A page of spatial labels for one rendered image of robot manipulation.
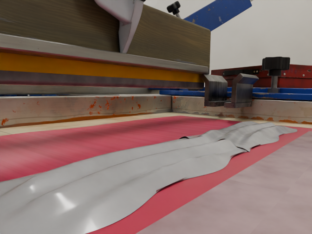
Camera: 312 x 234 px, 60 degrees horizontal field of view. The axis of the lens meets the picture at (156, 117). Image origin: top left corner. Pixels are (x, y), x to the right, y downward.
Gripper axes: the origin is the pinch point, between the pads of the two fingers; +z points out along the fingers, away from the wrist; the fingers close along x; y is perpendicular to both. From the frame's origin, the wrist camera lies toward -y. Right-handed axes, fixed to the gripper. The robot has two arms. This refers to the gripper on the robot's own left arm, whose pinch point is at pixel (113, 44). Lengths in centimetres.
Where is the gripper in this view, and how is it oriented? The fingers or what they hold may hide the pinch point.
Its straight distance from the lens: 32.1
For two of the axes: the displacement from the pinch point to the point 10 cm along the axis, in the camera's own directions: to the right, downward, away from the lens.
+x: 7.8, 0.8, -6.2
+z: -0.2, 9.9, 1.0
